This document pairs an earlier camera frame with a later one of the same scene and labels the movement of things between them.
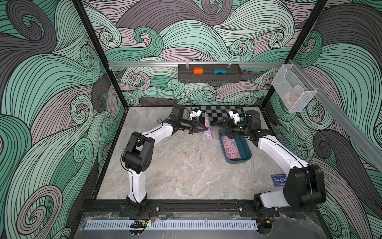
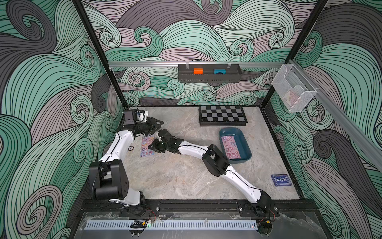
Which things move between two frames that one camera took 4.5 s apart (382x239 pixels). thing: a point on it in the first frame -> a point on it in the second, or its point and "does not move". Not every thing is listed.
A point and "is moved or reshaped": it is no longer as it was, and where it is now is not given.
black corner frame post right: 299,42 does not move
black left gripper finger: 199,123 -> 157,125
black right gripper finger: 224,128 -> 157,145
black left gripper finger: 197,129 -> 153,129
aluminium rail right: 373,150 does not move
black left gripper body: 186,125 -> 143,128
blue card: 279,179 does not move
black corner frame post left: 95,38 does not move
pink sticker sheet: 208,133 is moved or reshaped
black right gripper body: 239,129 -> 168,145
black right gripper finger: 225,122 -> 165,135
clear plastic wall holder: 294,91 does not move
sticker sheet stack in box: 230,148 does not move
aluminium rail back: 175,64 does not move
